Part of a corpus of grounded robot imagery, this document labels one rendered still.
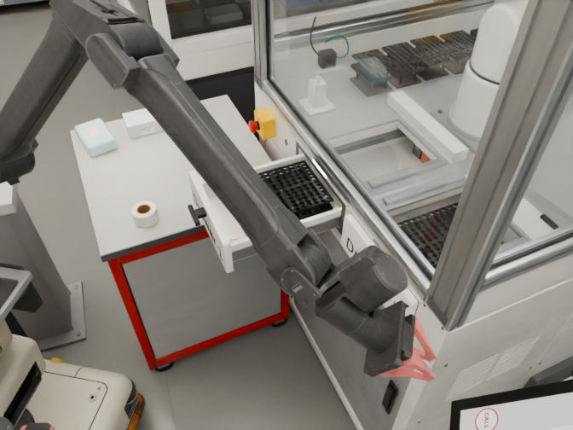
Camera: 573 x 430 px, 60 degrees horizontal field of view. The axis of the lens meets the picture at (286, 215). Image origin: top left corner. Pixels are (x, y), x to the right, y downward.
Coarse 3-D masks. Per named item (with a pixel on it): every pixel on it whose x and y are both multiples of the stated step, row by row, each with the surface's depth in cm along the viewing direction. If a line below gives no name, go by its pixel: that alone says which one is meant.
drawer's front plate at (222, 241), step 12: (192, 180) 131; (192, 192) 138; (204, 192) 128; (204, 204) 125; (216, 216) 122; (216, 228) 119; (216, 240) 123; (228, 240) 116; (228, 252) 118; (228, 264) 121
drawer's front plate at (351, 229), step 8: (344, 216) 123; (352, 216) 122; (344, 224) 124; (352, 224) 120; (344, 232) 125; (352, 232) 121; (360, 232) 118; (344, 240) 127; (352, 240) 122; (360, 240) 118; (368, 240) 117; (344, 248) 129; (360, 248) 120; (400, 296) 108; (408, 296) 106; (384, 304) 116; (392, 304) 112; (408, 304) 105; (416, 304) 105; (408, 312) 106
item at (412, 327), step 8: (408, 320) 72; (416, 320) 72; (408, 328) 70; (416, 328) 71; (408, 336) 69; (416, 336) 72; (424, 336) 73; (408, 344) 68; (424, 344) 73; (408, 352) 68; (424, 352) 75; (432, 352) 74
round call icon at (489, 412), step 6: (486, 408) 80; (492, 408) 79; (498, 408) 78; (480, 414) 80; (486, 414) 79; (492, 414) 78; (498, 414) 78; (474, 420) 80; (480, 420) 79; (486, 420) 79; (492, 420) 78; (498, 420) 77; (474, 426) 79; (480, 426) 79; (486, 426) 78; (492, 426) 77; (498, 426) 76
